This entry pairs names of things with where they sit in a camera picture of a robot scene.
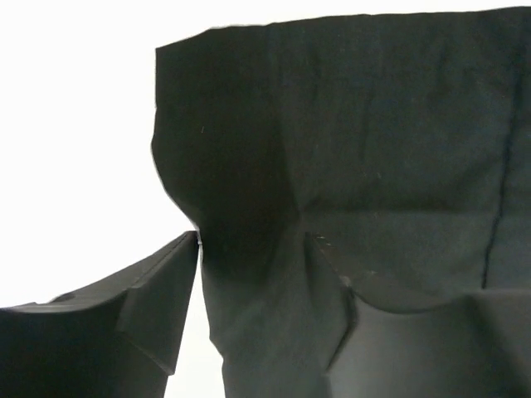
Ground black trousers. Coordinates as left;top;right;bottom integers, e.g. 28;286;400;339
152;7;530;397

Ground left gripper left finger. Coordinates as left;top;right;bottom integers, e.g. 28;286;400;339
1;231;197;398

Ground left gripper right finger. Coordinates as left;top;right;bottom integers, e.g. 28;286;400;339
305;234;530;397

